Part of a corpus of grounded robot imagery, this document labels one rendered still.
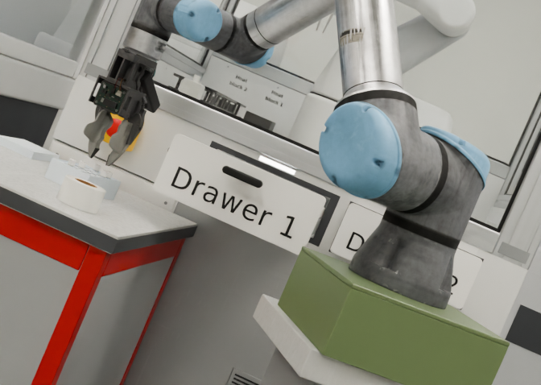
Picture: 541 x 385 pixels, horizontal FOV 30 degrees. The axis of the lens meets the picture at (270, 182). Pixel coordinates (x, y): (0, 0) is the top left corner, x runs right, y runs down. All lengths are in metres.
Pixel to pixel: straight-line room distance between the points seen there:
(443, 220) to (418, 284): 0.10
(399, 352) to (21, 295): 0.60
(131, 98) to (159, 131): 0.29
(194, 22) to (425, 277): 0.63
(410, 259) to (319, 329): 0.17
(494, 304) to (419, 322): 0.76
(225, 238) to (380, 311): 0.84
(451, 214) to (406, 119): 0.16
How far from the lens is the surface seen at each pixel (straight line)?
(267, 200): 1.75
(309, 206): 1.75
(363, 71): 1.39
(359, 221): 2.06
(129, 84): 1.87
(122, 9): 2.19
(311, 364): 1.32
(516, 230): 2.09
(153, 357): 2.17
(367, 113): 1.32
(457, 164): 1.42
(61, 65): 3.04
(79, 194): 1.63
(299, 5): 1.76
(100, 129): 1.93
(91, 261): 1.56
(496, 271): 2.09
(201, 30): 1.78
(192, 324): 2.14
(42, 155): 2.07
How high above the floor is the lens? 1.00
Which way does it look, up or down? 3 degrees down
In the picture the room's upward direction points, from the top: 23 degrees clockwise
